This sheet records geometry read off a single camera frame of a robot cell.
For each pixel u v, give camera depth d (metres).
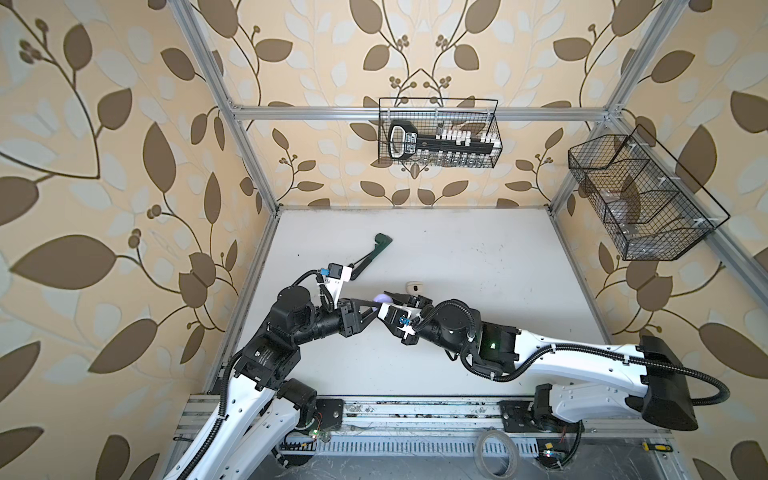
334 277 0.60
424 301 0.59
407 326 0.52
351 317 0.58
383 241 1.09
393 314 0.52
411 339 0.58
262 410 0.48
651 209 0.73
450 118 0.91
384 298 0.64
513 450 0.67
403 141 0.84
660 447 0.70
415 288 0.96
